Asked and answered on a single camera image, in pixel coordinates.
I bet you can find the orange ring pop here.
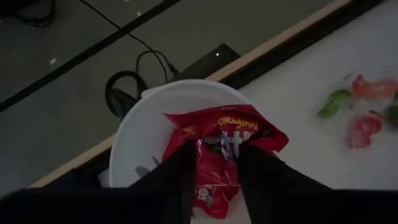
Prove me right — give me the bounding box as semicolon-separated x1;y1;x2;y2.
350;73;398;101

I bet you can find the white plastic bucket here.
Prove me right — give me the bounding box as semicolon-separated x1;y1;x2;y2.
108;78;253;189

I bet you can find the black box with blue light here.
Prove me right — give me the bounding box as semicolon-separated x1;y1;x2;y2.
169;42;242;83

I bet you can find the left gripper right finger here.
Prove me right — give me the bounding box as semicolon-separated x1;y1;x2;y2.
238;144;332;191

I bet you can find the green wrapped lollipop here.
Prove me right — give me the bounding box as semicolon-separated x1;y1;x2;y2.
386;93;398;127

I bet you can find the black cable coil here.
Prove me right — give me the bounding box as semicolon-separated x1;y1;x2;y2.
12;0;57;28
104;70;149;121

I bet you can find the long black floor cable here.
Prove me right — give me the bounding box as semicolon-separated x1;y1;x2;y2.
80;0;180;91

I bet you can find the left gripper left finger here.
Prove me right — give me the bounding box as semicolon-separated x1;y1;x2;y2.
129;140;197;191

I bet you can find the red Skittles pack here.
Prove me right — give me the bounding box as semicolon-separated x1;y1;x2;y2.
161;104;290;220

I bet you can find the red ring pop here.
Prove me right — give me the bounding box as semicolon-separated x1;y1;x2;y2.
344;114;384;150

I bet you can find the green ring pop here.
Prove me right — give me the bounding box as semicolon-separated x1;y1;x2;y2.
317;89;354;120

